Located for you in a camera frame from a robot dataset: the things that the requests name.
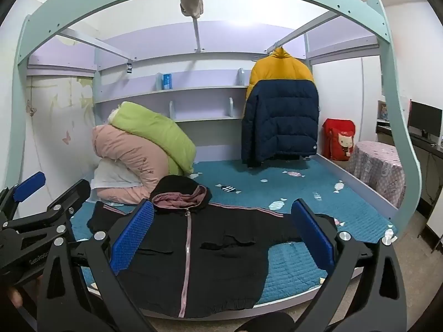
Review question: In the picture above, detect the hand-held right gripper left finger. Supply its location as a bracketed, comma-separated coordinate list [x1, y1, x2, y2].
[36, 199, 156, 332]

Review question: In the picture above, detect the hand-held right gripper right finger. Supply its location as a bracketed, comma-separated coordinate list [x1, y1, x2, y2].
[291, 199, 407, 332]

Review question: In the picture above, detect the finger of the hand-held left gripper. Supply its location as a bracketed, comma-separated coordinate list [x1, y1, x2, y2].
[0, 172, 46, 221]
[7, 179, 91, 246]

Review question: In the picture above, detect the black hooded jacket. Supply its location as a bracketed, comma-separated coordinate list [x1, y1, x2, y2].
[86, 175, 338, 319]

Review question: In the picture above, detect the person's left hand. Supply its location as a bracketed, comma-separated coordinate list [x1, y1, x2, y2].
[6, 284, 24, 309]

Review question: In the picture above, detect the white pillow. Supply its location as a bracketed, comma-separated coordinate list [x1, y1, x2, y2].
[91, 161, 142, 194]

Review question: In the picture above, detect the blue candy print bed mat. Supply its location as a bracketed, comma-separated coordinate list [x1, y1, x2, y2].
[69, 159, 398, 305]

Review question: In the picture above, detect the pink quilt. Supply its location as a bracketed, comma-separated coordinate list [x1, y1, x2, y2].
[92, 125, 170, 205]

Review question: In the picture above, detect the table with pink cloth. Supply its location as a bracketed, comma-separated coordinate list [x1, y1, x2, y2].
[348, 141, 406, 208]

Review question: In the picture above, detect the person's leg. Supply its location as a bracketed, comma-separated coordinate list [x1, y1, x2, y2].
[235, 312, 295, 332]

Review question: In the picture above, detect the red cartoon cat bag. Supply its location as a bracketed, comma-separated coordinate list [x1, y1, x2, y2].
[322, 118, 357, 161]

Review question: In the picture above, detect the green quilt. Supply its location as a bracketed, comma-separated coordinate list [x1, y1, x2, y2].
[111, 101, 197, 177]

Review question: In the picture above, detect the yellow navy puffer jacket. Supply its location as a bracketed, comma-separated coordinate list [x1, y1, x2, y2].
[241, 46, 320, 167]

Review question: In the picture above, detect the dark desk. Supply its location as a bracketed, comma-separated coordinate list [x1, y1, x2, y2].
[375, 124, 443, 250]

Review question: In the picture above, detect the black computer monitor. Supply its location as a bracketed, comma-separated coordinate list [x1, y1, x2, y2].
[408, 101, 443, 138]

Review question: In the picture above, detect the grey hanging cloth bag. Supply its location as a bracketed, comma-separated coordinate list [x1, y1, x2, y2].
[179, 0, 204, 19]

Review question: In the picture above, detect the purple wall shelf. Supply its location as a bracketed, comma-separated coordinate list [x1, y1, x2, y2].
[93, 21, 312, 163]

